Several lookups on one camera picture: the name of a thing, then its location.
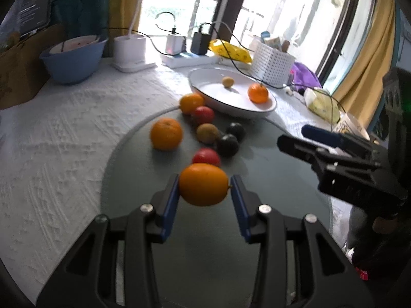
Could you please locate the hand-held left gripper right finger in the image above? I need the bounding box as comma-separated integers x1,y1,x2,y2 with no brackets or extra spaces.
230,175,375,308

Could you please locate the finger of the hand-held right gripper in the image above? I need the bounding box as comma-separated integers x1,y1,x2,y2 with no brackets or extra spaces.
277,134,382,180
301,124,375,156

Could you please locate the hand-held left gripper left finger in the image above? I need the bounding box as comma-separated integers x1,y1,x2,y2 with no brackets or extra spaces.
36,174,180,308

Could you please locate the red tomato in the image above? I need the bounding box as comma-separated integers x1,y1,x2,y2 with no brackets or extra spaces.
192,106,215,126
192,148,221,167

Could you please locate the dark plum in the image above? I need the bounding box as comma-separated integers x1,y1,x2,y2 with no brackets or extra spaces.
225,122,246,142
217,134,240,158

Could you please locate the white plate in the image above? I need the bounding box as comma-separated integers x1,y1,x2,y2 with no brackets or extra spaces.
188,67,277,118

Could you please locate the yellow green packet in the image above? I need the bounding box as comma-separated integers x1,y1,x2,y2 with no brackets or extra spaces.
303,87,341,124

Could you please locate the printed paper cup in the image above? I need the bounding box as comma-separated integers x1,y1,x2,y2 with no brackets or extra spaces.
332,112,371,142

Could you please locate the purple cloth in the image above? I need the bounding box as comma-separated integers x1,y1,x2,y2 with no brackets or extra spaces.
289,62,322,95

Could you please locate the orange with stem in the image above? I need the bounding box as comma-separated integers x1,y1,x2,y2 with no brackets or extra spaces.
247,83,269,104

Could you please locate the white perforated basket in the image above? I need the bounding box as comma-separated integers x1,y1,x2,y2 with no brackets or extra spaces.
250,40,296,87

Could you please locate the yellow curtain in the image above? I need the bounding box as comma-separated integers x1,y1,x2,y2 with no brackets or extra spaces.
109,0,148,36
318,0,399,129

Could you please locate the small printed carton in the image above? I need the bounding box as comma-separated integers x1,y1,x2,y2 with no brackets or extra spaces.
266,37,285,52

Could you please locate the hanging grey garment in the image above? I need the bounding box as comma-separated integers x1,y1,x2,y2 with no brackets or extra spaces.
278,0,322,39

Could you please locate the yellow snack bag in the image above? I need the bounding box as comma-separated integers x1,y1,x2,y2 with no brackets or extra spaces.
209,38,253,63

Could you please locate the white textured tablecloth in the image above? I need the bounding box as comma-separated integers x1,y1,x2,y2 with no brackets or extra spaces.
0,56,347,305

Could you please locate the white power strip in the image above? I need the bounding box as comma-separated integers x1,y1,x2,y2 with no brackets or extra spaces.
161,51,222,69

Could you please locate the black charger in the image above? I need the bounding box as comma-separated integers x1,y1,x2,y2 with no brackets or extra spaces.
191,30,211,55

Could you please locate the dark door pillar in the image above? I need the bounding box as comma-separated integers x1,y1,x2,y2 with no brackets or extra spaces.
212,0,253,42

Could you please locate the white desk lamp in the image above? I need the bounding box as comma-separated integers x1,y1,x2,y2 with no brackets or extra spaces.
111,0,158,73

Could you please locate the white charger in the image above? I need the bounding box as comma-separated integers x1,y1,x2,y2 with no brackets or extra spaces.
165,34,187,55

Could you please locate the blue bowl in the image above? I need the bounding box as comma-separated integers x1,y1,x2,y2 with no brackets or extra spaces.
39,35,109,85

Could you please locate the pale pink bowl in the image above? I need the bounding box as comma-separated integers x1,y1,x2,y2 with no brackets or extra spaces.
48,35,100,55

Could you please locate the teal curtain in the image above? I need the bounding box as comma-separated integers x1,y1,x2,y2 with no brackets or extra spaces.
51,0,113,39

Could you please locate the dark screen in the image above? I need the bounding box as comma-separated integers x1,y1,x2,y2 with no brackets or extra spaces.
17,0,53,41

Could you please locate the dark sliding door frame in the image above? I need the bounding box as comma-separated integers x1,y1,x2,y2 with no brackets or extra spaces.
316,0,378,84

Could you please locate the looped black charging cable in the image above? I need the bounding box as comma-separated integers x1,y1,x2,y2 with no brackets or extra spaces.
155,12,178,36

